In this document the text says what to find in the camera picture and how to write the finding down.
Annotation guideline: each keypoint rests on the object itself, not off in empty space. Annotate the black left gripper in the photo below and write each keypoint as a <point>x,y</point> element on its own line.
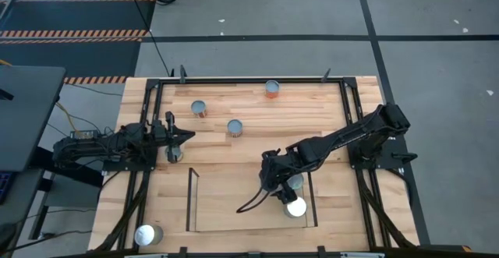
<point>161,135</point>

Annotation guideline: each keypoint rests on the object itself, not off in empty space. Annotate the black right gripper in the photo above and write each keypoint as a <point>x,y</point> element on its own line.
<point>274,168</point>

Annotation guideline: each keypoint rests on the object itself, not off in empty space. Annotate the blue tomatoes can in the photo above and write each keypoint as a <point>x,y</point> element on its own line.
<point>295,207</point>

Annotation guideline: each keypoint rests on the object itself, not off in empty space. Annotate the green sliced peaches can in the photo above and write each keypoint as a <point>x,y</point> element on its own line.
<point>177,153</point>

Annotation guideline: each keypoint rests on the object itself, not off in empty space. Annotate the yellow green label can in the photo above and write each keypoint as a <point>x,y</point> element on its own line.
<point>299,182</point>

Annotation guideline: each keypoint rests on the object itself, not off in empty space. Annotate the black beans can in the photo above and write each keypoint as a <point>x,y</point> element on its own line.
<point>234,126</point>

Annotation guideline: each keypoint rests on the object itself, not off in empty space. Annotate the orange patterned can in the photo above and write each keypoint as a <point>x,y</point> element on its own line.
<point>272,87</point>

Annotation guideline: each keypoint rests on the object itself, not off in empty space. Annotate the blue peas can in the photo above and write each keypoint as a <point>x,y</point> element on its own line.
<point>145,235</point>

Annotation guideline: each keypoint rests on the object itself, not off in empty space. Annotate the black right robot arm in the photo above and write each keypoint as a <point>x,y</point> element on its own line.
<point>351,133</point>

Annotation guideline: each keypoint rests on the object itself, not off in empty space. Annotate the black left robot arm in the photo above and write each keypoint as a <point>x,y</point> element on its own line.
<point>117,145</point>

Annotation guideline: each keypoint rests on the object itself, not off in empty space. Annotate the red and white can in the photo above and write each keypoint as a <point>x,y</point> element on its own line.
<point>198,107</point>

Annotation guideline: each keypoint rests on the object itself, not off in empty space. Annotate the dark grey desk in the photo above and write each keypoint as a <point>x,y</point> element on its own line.
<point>27,114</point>

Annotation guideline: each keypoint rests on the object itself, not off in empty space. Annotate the black hazard striped floor mat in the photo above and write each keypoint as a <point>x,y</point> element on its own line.
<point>78,16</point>

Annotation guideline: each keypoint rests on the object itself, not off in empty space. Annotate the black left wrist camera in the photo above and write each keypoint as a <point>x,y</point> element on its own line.
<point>170,119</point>

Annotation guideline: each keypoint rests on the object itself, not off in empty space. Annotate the small black frame clamp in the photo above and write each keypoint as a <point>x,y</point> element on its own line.
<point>182,73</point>

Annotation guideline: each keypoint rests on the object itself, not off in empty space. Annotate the black aluminium table frame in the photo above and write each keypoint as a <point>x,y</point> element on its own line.
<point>234,81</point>

